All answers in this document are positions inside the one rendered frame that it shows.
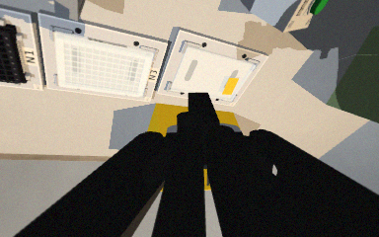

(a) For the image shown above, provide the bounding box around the yellow waste bin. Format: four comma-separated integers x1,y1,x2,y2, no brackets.
147,103,239,190

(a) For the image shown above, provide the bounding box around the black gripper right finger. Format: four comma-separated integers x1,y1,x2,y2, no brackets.
198,93,379,237

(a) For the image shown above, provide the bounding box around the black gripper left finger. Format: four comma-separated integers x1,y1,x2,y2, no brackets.
13,93,206,237

